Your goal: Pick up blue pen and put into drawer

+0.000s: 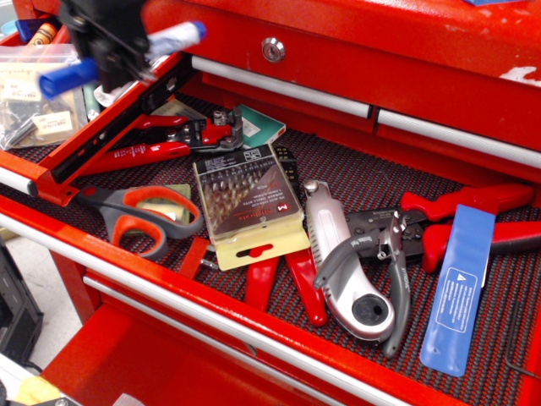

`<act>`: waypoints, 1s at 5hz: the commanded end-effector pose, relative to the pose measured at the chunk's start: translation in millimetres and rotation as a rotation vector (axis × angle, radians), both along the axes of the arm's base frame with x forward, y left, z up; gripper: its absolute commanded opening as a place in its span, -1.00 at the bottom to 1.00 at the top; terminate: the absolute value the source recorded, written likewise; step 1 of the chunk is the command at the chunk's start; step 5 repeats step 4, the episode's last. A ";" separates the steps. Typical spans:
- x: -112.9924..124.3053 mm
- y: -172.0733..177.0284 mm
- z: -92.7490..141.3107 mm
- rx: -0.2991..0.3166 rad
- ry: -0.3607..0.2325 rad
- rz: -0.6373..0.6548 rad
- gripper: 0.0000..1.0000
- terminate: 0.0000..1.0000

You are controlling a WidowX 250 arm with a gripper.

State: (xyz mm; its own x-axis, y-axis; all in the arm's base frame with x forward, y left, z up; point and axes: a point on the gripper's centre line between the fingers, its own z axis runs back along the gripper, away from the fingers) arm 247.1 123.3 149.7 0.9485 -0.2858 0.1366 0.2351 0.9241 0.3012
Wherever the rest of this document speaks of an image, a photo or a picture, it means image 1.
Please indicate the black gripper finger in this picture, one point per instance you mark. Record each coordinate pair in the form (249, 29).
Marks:
(116, 65)

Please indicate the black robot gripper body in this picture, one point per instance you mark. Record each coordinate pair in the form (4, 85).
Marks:
(105, 26)

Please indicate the blue dry erase marker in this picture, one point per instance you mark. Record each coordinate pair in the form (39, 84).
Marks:
(162, 43)

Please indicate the red open upper drawer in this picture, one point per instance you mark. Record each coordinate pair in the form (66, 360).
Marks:
(51, 178)

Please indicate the red open main drawer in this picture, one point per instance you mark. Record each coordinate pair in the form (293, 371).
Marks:
(168, 332)

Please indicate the clear plastic parts bag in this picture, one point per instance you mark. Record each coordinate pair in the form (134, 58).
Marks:
(27, 117)

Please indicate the silver cabinet lock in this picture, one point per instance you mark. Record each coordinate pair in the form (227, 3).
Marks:
(273, 50)

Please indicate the teal small box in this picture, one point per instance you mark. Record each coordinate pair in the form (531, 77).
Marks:
(259, 129)

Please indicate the green card under scissors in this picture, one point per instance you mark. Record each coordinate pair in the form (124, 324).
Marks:
(175, 211)

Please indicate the drill bit set case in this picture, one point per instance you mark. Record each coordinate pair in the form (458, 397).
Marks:
(252, 212)

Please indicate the black box on floor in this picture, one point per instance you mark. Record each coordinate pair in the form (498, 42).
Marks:
(21, 318)

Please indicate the silver utility knife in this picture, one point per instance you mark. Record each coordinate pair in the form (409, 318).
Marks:
(352, 299)

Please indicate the yellow sponge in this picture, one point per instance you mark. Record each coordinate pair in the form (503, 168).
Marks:
(34, 390)

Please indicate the red tool cabinet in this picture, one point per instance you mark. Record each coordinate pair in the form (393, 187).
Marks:
(455, 87)

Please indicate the blue plastic pry tool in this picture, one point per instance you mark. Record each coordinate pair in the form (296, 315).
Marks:
(449, 332)

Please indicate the black hex key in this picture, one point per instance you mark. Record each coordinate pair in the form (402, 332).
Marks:
(511, 344)

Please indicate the red handled wire stripper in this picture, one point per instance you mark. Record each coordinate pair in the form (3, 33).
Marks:
(161, 138)

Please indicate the red grey handled scissors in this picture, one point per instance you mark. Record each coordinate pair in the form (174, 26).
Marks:
(121, 215)

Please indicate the red handled pliers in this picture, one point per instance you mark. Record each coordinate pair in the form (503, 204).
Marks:
(260, 279)

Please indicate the grey handled cutting pliers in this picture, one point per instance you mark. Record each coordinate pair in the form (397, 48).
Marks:
(390, 247)

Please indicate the red handled crimping tool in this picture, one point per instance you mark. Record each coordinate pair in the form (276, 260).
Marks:
(429, 222)

